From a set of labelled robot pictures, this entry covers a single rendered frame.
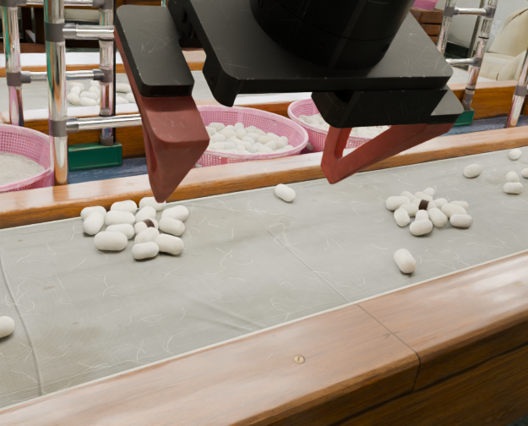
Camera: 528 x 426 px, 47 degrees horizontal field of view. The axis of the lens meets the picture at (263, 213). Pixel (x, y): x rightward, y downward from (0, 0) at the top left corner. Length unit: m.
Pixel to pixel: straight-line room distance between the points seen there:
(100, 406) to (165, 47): 0.33
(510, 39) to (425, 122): 5.22
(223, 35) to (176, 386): 0.35
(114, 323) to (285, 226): 0.30
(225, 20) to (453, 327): 0.48
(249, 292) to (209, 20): 0.48
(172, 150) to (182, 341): 0.40
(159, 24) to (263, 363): 0.36
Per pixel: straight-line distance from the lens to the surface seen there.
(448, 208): 0.94
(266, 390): 0.52
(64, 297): 0.66
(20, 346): 0.61
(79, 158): 1.12
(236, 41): 0.22
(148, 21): 0.25
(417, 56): 0.26
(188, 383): 0.52
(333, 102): 0.24
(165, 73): 0.23
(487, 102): 1.81
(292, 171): 0.95
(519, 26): 5.49
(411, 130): 0.28
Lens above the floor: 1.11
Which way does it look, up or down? 26 degrees down
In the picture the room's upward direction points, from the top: 7 degrees clockwise
